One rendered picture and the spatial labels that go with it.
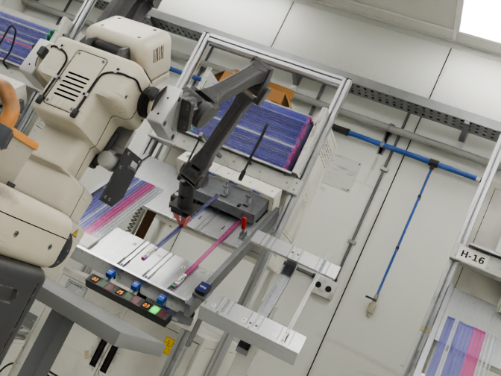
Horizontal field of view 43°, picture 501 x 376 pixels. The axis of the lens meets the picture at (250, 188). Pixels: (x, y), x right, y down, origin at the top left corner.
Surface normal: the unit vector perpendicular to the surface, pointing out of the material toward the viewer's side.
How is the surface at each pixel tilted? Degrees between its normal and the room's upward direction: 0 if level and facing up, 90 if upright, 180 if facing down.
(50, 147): 82
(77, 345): 90
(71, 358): 90
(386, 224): 90
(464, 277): 90
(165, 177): 46
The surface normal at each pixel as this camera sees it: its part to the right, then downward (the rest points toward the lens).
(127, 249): 0.13, -0.82
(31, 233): 0.87, 0.36
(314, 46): -0.23, -0.29
